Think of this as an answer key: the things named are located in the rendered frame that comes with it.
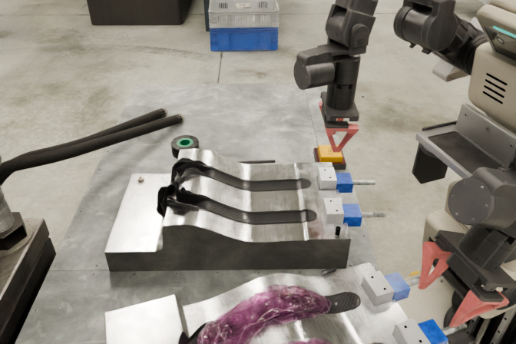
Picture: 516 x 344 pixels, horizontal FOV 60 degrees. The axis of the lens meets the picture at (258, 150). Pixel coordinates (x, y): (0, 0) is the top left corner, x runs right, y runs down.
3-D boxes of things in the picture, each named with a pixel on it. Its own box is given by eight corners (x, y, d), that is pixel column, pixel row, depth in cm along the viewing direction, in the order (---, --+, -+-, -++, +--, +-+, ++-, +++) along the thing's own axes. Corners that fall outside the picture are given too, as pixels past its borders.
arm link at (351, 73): (368, 54, 85) (351, 43, 89) (336, 59, 82) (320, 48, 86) (362, 87, 89) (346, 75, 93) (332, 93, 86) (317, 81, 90)
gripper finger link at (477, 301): (448, 340, 59) (491, 290, 56) (414, 298, 65) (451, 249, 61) (478, 339, 63) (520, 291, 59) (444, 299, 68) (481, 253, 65)
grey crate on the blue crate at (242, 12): (276, 13, 420) (276, -3, 411) (279, 28, 386) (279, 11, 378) (211, 14, 419) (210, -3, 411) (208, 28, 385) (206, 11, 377)
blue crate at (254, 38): (276, 34, 432) (276, 12, 420) (278, 51, 398) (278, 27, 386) (212, 35, 431) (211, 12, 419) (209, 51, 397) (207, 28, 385)
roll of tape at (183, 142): (171, 161, 127) (170, 151, 125) (172, 145, 133) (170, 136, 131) (200, 159, 128) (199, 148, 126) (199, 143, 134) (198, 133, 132)
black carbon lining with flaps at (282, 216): (309, 183, 107) (312, 151, 102) (318, 232, 94) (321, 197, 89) (163, 185, 107) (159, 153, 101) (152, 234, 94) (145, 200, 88)
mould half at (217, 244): (328, 190, 116) (333, 147, 109) (346, 268, 95) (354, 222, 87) (135, 192, 116) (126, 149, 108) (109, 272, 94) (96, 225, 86)
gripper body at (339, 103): (325, 124, 89) (330, 90, 85) (319, 98, 97) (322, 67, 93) (358, 124, 89) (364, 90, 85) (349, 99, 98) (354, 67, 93)
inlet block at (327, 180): (370, 184, 108) (374, 167, 105) (375, 198, 104) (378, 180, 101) (316, 185, 108) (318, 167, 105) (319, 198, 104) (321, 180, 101)
